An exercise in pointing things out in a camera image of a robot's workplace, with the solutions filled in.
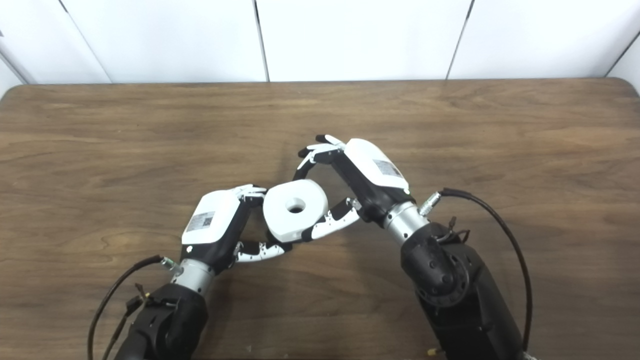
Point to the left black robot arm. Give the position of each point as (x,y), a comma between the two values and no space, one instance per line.
(165,325)

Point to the round white piece with hole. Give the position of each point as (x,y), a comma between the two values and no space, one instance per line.
(280,215)

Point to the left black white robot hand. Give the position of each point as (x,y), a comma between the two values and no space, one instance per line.
(210,222)

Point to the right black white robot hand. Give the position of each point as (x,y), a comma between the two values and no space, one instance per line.
(375,175)

